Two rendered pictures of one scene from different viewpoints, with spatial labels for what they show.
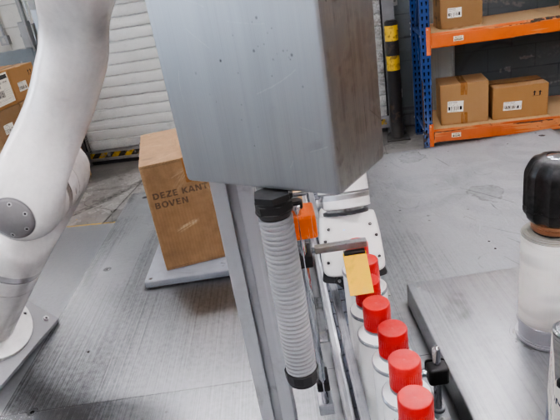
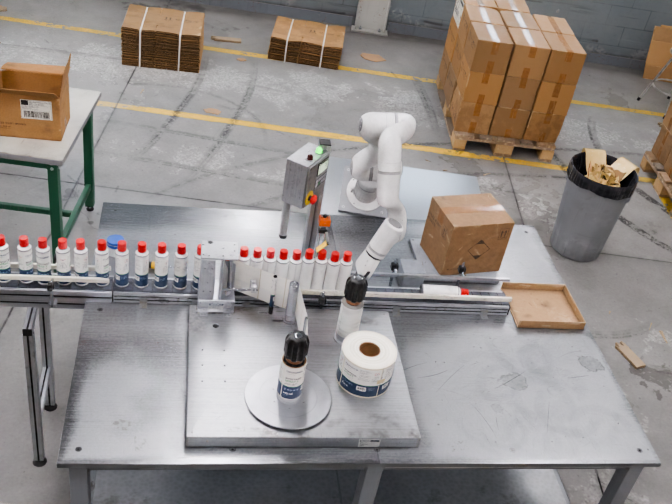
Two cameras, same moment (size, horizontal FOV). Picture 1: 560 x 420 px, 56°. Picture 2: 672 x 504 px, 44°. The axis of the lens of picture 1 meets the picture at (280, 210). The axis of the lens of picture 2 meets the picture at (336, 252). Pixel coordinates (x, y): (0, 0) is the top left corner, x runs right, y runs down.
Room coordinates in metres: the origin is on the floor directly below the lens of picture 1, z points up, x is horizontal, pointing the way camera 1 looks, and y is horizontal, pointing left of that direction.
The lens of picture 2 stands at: (-0.08, -2.73, 3.04)
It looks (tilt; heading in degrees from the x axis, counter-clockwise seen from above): 36 degrees down; 75
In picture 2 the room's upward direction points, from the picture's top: 10 degrees clockwise
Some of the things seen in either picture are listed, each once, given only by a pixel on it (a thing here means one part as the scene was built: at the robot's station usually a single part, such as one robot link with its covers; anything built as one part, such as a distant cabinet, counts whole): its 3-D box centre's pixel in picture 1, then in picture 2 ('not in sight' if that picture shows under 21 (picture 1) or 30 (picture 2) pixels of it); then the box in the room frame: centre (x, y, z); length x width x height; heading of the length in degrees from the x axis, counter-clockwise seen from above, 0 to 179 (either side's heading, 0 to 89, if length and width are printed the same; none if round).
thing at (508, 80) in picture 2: not in sight; (503, 72); (2.64, 3.28, 0.45); 1.20 x 0.84 x 0.89; 82
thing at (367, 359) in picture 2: not in sight; (366, 364); (0.68, -0.60, 0.95); 0.20 x 0.20 x 0.14
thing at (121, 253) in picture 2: not in sight; (122, 263); (-0.21, -0.08, 0.98); 0.05 x 0.05 x 0.20
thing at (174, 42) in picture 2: not in sight; (163, 38); (-0.06, 4.10, 0.16); 0.65 x 0.54 x 0.32; 175
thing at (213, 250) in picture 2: not in sight; (219, 250); (0.16, -0.18, 1.14); 0.14 x 0.11 x 0.01; 178
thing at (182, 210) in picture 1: (198, 188); (465, 233); (1.29, 0.20, 0.99); 0.30 x 0.24 x 0.27; 9
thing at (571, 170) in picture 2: not in sight; (595, 194); (2.68, 1.49, 0.43); 0.44 x 0.43 x 0.39; 80
